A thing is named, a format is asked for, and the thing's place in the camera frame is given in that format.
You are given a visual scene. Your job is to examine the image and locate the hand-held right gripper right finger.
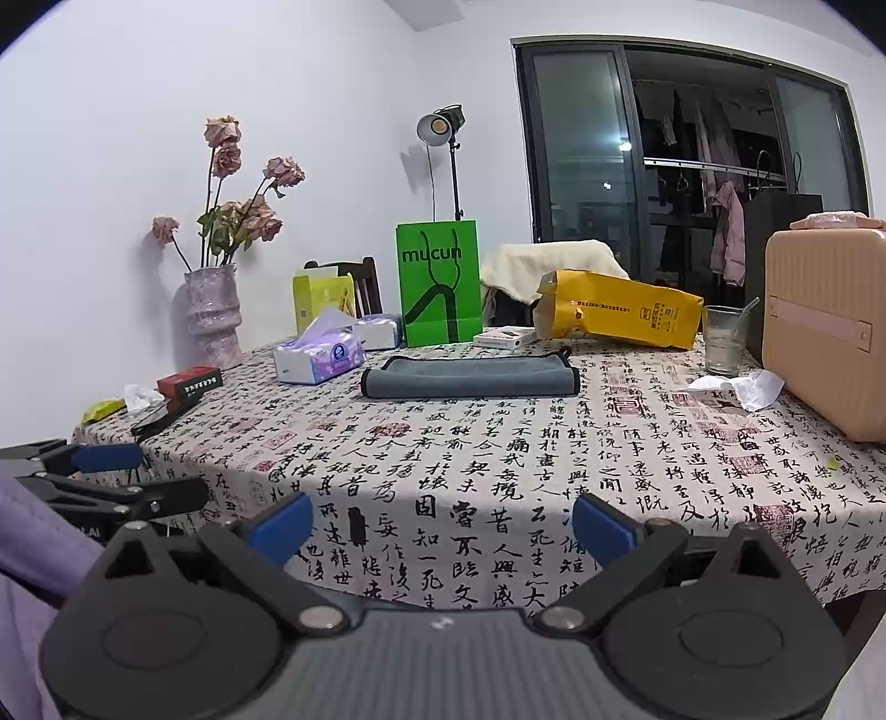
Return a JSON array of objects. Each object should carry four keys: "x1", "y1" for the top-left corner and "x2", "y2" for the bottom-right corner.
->
[{"x1": 536, "y1": 493, "x2": 786, "y2": 638}]

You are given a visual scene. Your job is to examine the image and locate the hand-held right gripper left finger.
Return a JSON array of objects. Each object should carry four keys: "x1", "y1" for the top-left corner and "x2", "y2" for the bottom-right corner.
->
[{"x1": 89, "y1": 493, "x2": 349, "y2": 638}]

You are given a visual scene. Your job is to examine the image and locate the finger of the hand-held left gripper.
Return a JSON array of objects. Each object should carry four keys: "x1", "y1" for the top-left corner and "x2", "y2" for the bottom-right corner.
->
[
  {"x1": 0, "y1": 475, "x2": 210, "y2": 536},
  {"x1": 0, "y1": 440, "x2": 144, "y2": 480}
]

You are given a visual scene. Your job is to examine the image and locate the grey towel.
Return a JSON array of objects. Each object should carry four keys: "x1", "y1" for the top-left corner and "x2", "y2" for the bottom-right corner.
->
[{"x1": 360, "y1": 348, "x2": 579, "y2": 400}]

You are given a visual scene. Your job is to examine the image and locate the person's left forearm purple sleeve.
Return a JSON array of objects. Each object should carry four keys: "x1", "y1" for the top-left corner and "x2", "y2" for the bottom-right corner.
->
[{"x1": 0, "y1": 471, "x2": 105, "y2": 720}]

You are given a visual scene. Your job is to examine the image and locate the flat black object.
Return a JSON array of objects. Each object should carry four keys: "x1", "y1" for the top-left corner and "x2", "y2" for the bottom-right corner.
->
[{"x1": 130, "y1": 403, "x2": 176, "y2": 440}]

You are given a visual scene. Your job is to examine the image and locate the crumpled white tissue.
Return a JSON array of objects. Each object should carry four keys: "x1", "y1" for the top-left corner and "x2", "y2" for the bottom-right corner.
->
[
  {"x1": 685, "y1": 369, "x2": 786, "y2": 413},
  {"x1": 123, "y1": 384, "x2": 166, "y2": 414}
]

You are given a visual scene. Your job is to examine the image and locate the calligraphy printed tablecloth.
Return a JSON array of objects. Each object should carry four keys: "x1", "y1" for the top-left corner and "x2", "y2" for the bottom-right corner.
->
[{"x1": 69, "y1": 331, "x2": 886, "y2": 611}]

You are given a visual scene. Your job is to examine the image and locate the red and black box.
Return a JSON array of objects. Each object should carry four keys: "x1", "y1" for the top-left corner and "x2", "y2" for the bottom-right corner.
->
[{"x1": 156, "y1": 366, "x2": 224, "y2": 398}]

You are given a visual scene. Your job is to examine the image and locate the pink speckled ceramic vase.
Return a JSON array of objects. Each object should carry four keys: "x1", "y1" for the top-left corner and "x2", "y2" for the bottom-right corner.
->
[{"x1": 183, "y1": 263, "x2": 245, "y2": 371}]

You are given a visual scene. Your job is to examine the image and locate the purple tissue pack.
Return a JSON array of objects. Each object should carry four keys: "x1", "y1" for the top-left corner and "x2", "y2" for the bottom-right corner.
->
[{"x1": 272, "y1": 306, "x2": 367, "y2": 386}]

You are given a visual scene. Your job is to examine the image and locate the small white flat box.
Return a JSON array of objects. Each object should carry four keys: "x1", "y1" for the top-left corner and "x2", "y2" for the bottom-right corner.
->
[{"x1": 473, "y1": 327, "x2": 537, "y2": 348}]

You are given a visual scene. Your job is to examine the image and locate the yellow paper bag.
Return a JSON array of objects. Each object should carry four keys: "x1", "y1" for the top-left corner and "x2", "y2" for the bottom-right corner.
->
[{"x1": 532, "y1": 270, "x2": 705, "y2": 351}]

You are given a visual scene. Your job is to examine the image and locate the white tissue pack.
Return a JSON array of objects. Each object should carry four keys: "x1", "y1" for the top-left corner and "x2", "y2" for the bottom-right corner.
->
[{"x1": 354, "y1": 313, "x2": 404, "y2": 351}]

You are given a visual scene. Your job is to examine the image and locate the glass cup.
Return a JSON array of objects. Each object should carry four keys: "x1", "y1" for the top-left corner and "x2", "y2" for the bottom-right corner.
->
[{"x1": 702, "y1": 305, "x2": 753, "y2": 379}]

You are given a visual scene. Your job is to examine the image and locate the yellow-green paper box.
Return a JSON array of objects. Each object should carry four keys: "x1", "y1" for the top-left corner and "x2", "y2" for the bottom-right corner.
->
[{"x1": 292, "y1": 269, "x2": 357, "y2": 340}]

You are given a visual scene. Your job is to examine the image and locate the dark wooden chair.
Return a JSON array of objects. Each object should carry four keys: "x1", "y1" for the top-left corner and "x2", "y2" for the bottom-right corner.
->
[{"x1": 303, "y1": 256, "x2": 384, "y2": 318}]

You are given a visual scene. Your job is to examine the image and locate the clear spoon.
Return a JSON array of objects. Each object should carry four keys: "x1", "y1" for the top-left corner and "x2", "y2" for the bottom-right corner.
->
[{"x1": 732, "y1": 296, "x2": 761, "y2": 342}]

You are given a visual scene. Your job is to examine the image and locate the cream cloth on chair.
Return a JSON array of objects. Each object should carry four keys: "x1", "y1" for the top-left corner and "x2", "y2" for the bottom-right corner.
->
[{"x1": 480, "y1": 239, "x2": 630, "y2": 306}]

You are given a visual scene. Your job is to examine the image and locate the dried pink roses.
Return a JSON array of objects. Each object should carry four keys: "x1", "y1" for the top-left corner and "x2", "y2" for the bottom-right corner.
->
[{"x1": 152, "y1": 115, "x2": 306, "y2": 272}]

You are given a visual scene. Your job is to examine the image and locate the green paper bag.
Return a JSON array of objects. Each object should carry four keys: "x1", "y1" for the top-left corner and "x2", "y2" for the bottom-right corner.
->
[{"x1": 395, "y1": 220, "x2": 482, "y2": 348}]

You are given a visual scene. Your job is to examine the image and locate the pink hard-shell suitcase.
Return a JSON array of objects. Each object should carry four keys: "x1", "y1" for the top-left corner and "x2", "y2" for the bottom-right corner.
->
[{"x1": 761, "y1": 225, "x2": 886, "y2": 444}]

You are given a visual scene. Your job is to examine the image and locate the pink jacket on rack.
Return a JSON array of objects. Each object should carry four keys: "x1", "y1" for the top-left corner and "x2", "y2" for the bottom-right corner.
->
[{"x1": 707, "y1": 181, "x2": 747, "y2": 286}]

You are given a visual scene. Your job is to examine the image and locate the black paper bag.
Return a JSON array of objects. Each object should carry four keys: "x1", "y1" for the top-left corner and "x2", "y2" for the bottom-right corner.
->
[{"x1": 743, "y1": 148, "x2": 825, "y2": 306}]

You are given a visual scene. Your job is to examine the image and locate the pink cloth bundle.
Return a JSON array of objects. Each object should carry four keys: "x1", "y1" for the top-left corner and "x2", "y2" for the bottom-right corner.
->
[{"x1": 790, "y1": 210, "x2": 886, "y2": 232}]

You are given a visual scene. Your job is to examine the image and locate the black framed sliding glass door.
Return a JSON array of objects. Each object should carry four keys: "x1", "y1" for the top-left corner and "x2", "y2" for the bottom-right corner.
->
[{"x1": 511, "y1": 36, "x2": 872, "y2": 292}]

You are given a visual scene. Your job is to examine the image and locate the hanging clothes on rack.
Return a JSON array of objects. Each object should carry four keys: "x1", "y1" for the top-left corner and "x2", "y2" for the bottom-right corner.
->
[{"x1": 633, "y1": 79, "x2": 769, "y2": 202}]

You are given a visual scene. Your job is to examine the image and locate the studio lamp on stand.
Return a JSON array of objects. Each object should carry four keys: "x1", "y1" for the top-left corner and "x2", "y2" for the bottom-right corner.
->
[{"x1": 416, "y1": 104, "x2": 466, "y2": 224}]

